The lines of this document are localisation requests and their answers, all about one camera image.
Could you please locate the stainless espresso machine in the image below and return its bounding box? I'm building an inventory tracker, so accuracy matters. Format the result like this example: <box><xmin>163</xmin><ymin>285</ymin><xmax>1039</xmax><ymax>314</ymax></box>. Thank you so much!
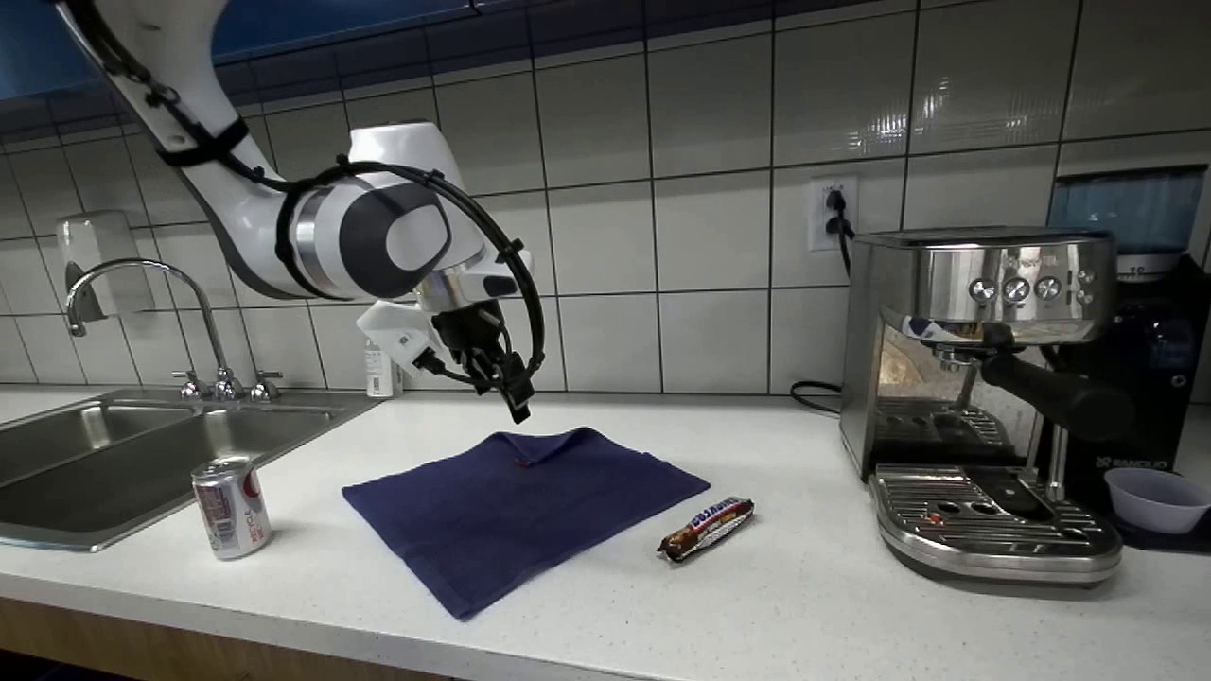
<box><xmin>839</xmin><ymin>226</ymin><xmax>1131</xmax><ymax>585</ymax></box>

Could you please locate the dark blue towel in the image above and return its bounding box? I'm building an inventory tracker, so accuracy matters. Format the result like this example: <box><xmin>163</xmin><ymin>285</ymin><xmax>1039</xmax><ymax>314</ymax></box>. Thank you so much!
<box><xmin>343</xmin><ymin>426</ymin><xmax>708</xmax><ymax>621</ymax></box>

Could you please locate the stainless steel sink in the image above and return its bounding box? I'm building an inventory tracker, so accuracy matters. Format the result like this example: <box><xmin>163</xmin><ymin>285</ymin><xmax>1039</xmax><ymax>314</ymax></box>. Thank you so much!
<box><xmin>0</xmin><ymin>395</ymin><xmax>367</xmax><ymax>553</ymax></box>

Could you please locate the clear soap pump bottle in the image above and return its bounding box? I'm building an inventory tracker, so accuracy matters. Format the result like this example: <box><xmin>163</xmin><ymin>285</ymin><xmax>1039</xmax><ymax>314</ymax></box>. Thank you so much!
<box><xmin>363</xmin><ymin>344</ymin><xmax>396</xmax><ymax>401</ymax></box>

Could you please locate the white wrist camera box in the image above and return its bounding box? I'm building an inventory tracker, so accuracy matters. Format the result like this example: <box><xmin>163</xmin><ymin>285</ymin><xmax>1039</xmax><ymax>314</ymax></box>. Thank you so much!
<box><xmin>357</xmin><ymin>299</ymin><xmax>435</xmax><ymax>372</ymax></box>

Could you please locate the silver soda can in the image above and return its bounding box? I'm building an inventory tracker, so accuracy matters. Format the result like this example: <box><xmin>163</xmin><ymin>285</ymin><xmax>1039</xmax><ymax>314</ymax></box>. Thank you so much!
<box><xmin>194</xmin><ymin>453</ymin><xmax>272</xmax><ymax>559</ymax></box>

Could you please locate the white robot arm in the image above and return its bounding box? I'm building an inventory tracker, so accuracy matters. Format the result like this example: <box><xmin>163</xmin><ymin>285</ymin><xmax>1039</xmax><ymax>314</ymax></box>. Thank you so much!
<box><xmin>50</xmin><ymin>0</ymin><xmax>545</xmax><ymax>423</ymax></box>

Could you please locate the black power cable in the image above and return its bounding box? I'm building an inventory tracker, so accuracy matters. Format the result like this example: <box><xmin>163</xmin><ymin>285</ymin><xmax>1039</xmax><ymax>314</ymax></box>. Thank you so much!
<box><xmin>788</xmin><ymin>184</ymin><xmax>862</xmax><ymax>415</ymax></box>

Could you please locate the white plastic cup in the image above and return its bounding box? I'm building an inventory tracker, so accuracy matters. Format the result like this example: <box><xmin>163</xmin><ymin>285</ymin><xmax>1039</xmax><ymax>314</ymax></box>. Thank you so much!
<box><xmin>1105</xmin><ymin>471</ymin><xmax>1211</xmax><ymax>535</ymax></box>

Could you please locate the chrome sink faucet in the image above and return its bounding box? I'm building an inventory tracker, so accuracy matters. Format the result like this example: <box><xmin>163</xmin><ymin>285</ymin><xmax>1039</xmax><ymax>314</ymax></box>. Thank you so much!
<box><xmin>64</xmin><ymin>254</ymin><xmax>282</xmax><ymax>401</ymax></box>

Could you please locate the brown candy bar wrapper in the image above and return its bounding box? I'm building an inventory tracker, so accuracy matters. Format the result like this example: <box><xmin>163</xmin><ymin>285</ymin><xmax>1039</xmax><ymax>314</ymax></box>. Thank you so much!
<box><xmin>658</xmin><ymin>496</ymin><xmax>757</xmax><ymax>564</ymax></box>

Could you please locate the white wall outlet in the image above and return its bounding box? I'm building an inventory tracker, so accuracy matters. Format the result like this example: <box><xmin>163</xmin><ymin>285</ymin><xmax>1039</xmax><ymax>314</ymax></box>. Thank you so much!
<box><xmin>806</xmin><ymin>179</ymin><xmax>858</xmax><ymax>249</ymax></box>

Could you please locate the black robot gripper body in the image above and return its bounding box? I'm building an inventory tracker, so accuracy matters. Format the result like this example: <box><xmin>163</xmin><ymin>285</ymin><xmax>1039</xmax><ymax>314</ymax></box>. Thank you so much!
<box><xmin>435</xmin><ymin>304</ymin><xmax>517</xmax><ymax>381</ymax></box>

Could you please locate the black coffee grinder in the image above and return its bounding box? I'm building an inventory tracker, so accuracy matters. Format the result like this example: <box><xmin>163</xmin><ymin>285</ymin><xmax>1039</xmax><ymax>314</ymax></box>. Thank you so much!
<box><xmin>1089</xmin><ymin>254</ymin><xmax>1208</xmax><ymax>548</ymax></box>

